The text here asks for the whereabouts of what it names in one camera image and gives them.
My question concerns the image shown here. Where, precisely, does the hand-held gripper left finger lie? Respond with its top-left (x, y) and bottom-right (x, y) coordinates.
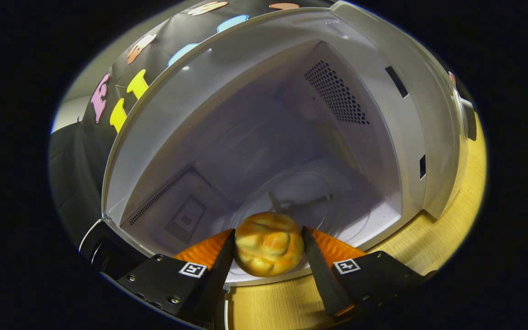
top-left (116, 228), bottom-right (237, 328)

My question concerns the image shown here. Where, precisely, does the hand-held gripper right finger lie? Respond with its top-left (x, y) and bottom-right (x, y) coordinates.
top-left (301, 226), bottom-right (436, 318)

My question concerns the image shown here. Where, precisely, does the round bread bun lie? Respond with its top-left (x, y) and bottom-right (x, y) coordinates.
top-left (234, 211), bottom-right (305, 278)

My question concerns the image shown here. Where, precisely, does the white microwave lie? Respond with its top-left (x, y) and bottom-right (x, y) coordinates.
top-left (79, 0), bottom-right (478, 287)

